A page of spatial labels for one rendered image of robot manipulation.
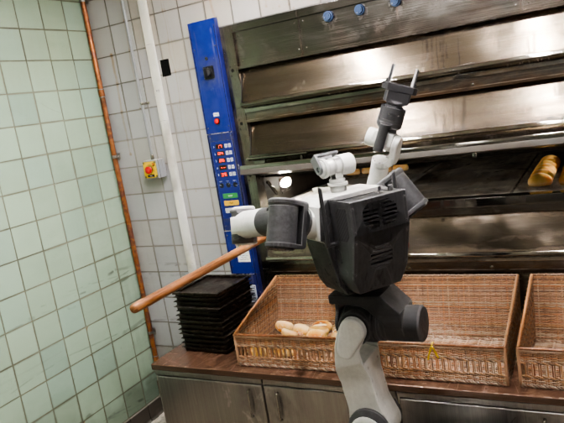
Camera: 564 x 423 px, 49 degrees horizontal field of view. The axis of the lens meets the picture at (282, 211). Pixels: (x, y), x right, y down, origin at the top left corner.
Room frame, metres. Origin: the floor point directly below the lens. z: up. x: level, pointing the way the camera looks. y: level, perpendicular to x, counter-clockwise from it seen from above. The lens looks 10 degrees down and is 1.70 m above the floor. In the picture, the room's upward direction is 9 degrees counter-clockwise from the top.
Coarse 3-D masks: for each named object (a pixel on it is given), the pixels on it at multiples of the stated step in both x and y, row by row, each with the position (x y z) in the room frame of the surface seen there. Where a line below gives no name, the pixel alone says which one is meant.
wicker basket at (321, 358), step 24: (288, 288) 2.97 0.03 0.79; (312, 288) 2.90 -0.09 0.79; (264, 312) 2.86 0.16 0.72; (288, 312) 2.94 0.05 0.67; (240, 336) 2.59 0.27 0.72; (264, 336) 2.53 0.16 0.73; (288, 336) 2.48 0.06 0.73; (240, 360) 2.60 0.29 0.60; (264, 360) 2.54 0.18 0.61; (288, 360) 2.49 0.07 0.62; (312, 360) 2.43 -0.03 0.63
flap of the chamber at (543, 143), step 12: (492, 144) 2.37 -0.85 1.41; (504, 144) 2.35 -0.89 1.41; (516, 144) 2.32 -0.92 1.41; (528, 144) 2.30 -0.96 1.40; (540, 144) 2.28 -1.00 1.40; (552, 144) 2.27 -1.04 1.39; (372, 156) 2.61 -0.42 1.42; (408, 156) 2.53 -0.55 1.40; (420, 156) 2.50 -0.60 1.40; (432, 156) 2.49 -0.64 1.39; (444, 156) 2.56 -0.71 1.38; (456, 156) 2.62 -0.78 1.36; (264, 168) 2.87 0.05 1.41; (276, 168) 2.84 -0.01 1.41; (288, 168) 2.81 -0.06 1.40; (300, 168) 2.77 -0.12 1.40; (312, 168) 2.75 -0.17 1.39
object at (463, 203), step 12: (528, 192) 2.49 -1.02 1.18; (540, 192) 2.45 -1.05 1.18; (552, 192) 2.41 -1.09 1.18; (432, 204) 2.64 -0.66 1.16; (444, 204) 2.62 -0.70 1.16; (456, 204) 2.59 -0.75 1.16; (468, 204) 2.57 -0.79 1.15; (480, 204) 2.54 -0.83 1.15; (492, 204) 2.52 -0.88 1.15; (504, 204) 2.49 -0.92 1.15; (516, 204) 2.47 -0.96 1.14
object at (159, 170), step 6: (144, 162) 3.31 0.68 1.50; (150, 162) 3.29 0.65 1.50; (156, 162) 3.27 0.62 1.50; (162, 162) 3.31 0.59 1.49; (144, 168) 3.31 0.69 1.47; (156, 168) 3.27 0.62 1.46; (162, 168) 3.31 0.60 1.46; (144, 174) 3.31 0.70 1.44; (150, 174) 3.30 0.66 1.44; (156, 174) 3.28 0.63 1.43; (162, 174) 3.30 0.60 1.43
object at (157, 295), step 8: (264, 240) 2.36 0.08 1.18; (240, 248) 2.21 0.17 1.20; (248, 248) 2.25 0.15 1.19; (224, 256) 2.12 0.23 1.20; (232, 256) 2.16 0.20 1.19; (208, 264) 2.04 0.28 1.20; (216, 264) 2.06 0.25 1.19; (192, 272) 1.97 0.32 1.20; (200, 272) 1.98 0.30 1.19; (208, 272) 2.03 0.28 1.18; (176, 280) 1.90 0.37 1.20; (184, 280) 1.91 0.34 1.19; (192, 280) 1.95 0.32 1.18; (168, 288) 1.84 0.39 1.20; (176, 288) 1.87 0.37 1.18; (152, 296) 1.78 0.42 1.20; (160, 296) 1.80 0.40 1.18; (136, 304) 1.72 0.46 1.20; (144, 304) 1.74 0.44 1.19; (152, 304) 1.78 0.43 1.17; (136, 312) 1.72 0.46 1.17
